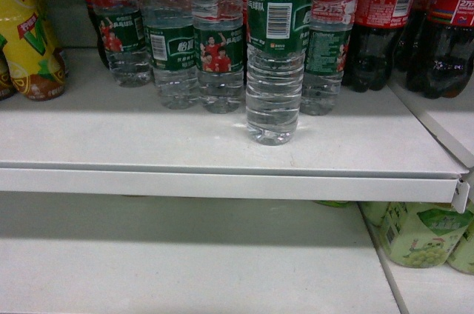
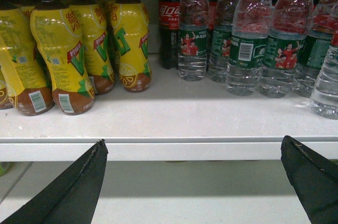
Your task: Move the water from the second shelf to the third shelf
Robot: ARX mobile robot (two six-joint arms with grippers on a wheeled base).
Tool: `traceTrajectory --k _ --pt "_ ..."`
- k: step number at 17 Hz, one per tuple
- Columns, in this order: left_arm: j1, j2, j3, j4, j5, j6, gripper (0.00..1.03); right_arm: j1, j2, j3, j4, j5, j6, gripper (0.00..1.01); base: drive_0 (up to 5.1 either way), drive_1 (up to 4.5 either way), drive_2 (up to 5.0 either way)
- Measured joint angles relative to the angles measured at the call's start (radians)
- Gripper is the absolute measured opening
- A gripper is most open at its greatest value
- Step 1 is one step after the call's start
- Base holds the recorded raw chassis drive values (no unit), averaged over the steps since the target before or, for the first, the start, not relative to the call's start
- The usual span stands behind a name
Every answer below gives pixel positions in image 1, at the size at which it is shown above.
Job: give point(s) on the clear water bottle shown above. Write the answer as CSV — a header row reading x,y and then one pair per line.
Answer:
x,y
277,39

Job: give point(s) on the white metal shelf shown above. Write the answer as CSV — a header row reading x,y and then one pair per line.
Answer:
x,y
100,138

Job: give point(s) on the water bottle green label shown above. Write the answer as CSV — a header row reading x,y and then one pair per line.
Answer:
x,y
331,22
169,36

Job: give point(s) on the right water bottle green label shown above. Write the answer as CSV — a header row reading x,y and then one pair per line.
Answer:
x,y
331,22

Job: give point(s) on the far left water bottle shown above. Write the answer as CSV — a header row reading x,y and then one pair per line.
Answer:
x,y
122,32

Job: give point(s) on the left cola bottle behind water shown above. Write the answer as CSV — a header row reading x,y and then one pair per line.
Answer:
x,y
100,43

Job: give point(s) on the cola bottle red label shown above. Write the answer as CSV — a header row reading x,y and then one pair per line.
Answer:
x,y
376,31

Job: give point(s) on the green grape drink bottle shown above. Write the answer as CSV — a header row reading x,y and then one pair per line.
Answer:
x,y
421,235

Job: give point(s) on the yellow lemon tea bottle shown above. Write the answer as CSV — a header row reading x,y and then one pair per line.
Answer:
x,y
33,54

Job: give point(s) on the right cola bottle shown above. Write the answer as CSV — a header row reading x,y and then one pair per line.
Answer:
x,y
443,63

